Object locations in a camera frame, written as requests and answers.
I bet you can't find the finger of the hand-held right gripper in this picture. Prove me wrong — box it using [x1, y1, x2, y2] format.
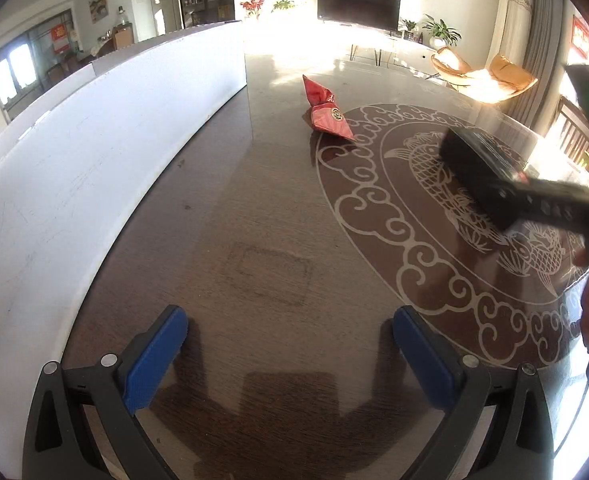
[489, 175, 589, 237]

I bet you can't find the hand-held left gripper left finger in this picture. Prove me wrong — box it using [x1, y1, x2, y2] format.
[22, 304, 190, 480]

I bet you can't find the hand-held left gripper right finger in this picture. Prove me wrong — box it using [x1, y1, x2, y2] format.
[392, 305, 570, 480]

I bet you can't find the black cardboard box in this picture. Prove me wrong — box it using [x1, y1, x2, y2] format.
[438, 127, 530, 233]

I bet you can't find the brown patterned desktop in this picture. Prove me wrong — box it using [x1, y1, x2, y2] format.
[59, 52, 589, 480]

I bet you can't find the wooden slatted chair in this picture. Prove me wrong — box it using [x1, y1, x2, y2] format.
[554, 96, 589, 171]

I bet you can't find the grey curtain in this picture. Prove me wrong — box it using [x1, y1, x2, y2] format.
[504, 0, 570, 136]

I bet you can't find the orange lounge chair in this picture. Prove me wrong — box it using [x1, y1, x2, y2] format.
[431, 46, 539, 103]

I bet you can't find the cream covered standing air conditioner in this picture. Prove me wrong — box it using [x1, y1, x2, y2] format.
[485, 0, 535, 71]

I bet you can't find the large potted green plant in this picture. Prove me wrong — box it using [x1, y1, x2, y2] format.
[421, 14, 462, 51]

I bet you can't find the white partition board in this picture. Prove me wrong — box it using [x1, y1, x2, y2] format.
[0, 20, 248, 461]

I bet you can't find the white television console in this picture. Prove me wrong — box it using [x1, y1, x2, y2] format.
[344, 27, 455, 78]

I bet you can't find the red snack packet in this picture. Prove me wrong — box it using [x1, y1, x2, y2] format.
[300, 74, 356, 142]

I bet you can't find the black television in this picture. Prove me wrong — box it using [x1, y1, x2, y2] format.
[317, 0, 402, 31]

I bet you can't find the balcony glass door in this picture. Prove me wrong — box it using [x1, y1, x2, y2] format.
[0, 10, 78, 111]

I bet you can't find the red window decoration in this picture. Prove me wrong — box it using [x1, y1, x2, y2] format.
[50, 24, 70, 53]

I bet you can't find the red flower bouquet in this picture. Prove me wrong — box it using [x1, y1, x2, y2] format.
[239, 0, 268, 20]

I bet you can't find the red wall hanging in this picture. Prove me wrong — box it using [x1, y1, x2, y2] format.
[571, 15, 589, 58]

